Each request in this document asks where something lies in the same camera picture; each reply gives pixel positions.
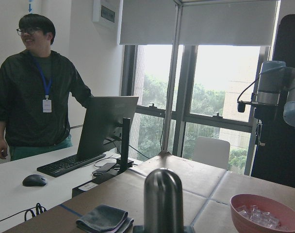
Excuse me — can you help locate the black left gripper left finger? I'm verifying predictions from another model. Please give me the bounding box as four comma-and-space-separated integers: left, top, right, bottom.
133, 225, 144, 233

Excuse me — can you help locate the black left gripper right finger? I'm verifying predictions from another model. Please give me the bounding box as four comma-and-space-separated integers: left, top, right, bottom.
183, 226, 195, 233

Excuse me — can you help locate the steel muddler with black tip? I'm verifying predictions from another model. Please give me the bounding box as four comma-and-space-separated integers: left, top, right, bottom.
144, 167, 184, 233

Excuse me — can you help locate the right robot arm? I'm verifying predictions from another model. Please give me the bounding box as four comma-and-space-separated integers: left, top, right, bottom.
237, 61, 295, 128

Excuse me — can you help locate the pink bowl of ice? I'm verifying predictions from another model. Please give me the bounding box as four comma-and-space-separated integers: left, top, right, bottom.
230, 194, 295, 233

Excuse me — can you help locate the folded grey purple cloth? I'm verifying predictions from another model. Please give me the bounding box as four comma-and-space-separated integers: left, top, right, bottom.
76, 204, 134, 233

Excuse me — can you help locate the white chair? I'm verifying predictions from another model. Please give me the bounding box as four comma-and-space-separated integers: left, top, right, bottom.
192, 136, 230, 169

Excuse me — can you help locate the black keyboard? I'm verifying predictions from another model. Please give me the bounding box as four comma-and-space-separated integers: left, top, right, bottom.
37, 154, 105, 178

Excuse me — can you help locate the black computer monitor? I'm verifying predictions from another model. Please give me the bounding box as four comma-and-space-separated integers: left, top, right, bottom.
77, 96, 139, 159

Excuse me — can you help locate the black mouse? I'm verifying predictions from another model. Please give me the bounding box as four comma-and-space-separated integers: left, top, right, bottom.
22, 174, 48, 187

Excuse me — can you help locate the person in dark shirt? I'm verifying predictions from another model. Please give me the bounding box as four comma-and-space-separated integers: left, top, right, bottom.
0, 14, 92, 160

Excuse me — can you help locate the white roller blind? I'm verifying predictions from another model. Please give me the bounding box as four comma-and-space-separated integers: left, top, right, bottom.
120, 0, 276, 46

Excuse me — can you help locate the black monitor stand post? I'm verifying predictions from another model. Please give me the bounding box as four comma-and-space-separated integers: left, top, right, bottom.
118, 118, 131, 174

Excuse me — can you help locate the aluminium frame post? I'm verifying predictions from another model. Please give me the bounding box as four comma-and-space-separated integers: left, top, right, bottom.
159, 0, 182, 155

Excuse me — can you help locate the white wall cabinet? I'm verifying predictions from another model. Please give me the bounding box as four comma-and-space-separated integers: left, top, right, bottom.
92, 0, 120, 30

